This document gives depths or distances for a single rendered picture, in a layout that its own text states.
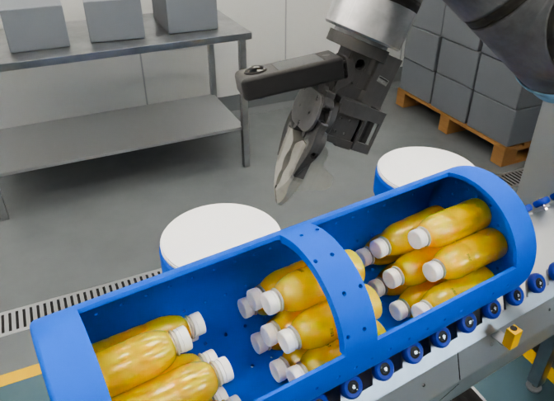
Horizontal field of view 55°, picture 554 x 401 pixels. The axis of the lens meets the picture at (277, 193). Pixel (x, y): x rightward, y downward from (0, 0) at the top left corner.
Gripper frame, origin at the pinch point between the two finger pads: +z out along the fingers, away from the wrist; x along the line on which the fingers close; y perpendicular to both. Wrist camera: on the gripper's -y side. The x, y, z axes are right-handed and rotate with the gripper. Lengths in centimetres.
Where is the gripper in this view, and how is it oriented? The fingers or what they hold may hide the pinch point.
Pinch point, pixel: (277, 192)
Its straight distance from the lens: 64.4
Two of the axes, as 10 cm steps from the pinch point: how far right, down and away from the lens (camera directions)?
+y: 8.9, 2.2, 4.1
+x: -2.8, -4.3, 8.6
